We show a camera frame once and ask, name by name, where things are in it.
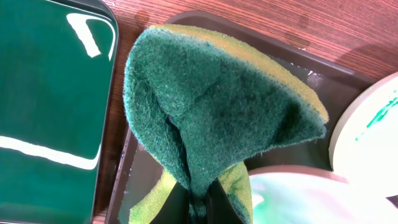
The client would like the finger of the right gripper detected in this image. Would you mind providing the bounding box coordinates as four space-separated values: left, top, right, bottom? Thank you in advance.
387 195 398 208

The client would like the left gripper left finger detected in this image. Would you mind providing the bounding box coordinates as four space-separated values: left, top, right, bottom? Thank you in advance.
155 183 189 224

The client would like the dark brown serving tray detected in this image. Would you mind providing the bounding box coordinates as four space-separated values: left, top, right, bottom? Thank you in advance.
105 11 376 223

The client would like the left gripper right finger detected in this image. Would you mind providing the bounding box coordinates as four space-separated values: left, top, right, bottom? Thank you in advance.
206 179 243 224

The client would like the black water basin tray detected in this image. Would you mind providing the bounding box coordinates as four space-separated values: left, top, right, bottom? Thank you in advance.
1 0 119 223

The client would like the green yellow scrub sponge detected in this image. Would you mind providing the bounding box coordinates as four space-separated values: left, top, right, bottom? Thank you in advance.
123 24 329 223

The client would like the white plate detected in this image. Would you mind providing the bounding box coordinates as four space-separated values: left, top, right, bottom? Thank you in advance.
329 73 397 197
249 165 397 224

